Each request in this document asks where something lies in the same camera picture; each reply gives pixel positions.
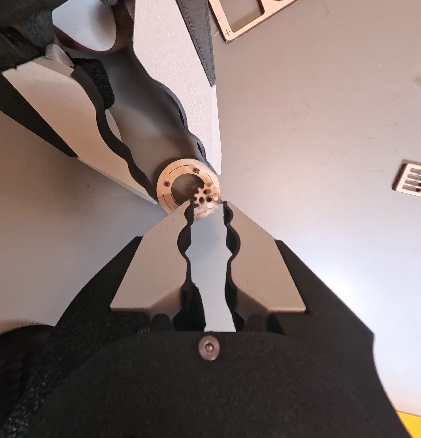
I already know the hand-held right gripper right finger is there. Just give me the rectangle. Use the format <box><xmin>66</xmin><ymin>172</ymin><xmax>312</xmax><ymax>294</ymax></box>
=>
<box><xmin>224</xmin><ymin>201</ymin><xmax>307</xmax><ymax>327</ymax></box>

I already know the wooden ring base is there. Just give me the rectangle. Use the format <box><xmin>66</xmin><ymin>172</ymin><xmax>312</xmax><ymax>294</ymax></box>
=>
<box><xmin>156</xmin><ymin>158</ymin><xmax>219</xmax><ymax>220</ymax></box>

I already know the small wooden gear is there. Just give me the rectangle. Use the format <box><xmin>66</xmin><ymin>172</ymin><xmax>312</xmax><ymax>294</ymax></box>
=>
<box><xmin>193</xmin><ymin>183</ymin><xmax>224</xmax><ymax>214</ymax></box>

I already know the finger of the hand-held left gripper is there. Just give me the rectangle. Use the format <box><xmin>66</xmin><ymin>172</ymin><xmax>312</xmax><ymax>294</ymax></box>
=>
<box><xmin>133</xmin><ymin>0</ymin><xmax>222</xmax><ymax>176</ymax></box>
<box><xmin>2</xmin><ymin>55</ymin><xmax>160</xmax><ymax>205</ymax></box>

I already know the wooden parts sheet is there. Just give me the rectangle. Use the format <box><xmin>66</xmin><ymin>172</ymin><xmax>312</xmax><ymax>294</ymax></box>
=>
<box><xmin>209</xmin><ymin>0</ymin><xmax>298</xmax><ymax>43</ymax></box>

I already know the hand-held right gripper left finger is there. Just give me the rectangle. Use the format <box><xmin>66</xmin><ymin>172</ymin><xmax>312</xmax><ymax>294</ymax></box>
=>
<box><xmin>110</xmin><ymin>200</ymin><xmax>194</xmax><ymax>327</ymax></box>

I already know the small slotted wooden piece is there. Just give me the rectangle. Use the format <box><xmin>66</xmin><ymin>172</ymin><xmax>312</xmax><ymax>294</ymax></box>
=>
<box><xmin>392</xmin><ymin>159</ymin><xmax>421</xmax><ymax>197</ymax></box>

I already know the yellow plastic bin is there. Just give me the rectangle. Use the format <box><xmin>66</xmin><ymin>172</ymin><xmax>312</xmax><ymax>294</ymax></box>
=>
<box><xmin>397</xmin><ymin>411</ymin><xmax>421</xmax><ymax>438</ymax></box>

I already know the grey desk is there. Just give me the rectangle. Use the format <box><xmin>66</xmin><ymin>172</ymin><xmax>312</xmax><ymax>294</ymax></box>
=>
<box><xmin>0</xmin><ymin>0</ymin><xmax>421</xmax><ymax>416</ymax></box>

